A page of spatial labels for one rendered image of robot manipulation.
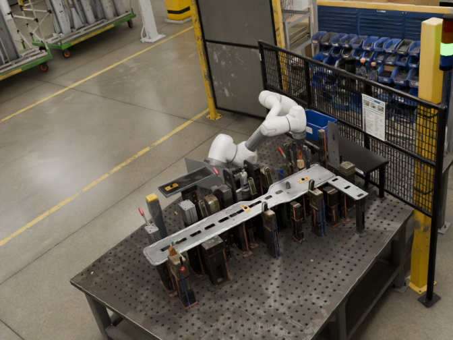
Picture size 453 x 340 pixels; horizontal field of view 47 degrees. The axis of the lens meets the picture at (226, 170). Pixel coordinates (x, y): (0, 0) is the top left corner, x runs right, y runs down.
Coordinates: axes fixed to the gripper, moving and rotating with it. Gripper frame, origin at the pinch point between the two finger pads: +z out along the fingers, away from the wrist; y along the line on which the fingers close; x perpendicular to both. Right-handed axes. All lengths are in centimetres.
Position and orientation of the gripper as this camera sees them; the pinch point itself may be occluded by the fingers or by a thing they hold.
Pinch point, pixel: (301, 163)
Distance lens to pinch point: 353.1
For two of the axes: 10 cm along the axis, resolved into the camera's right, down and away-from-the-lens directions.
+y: 5.1, 3.9, -7.7
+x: 8.5, -3.8, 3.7
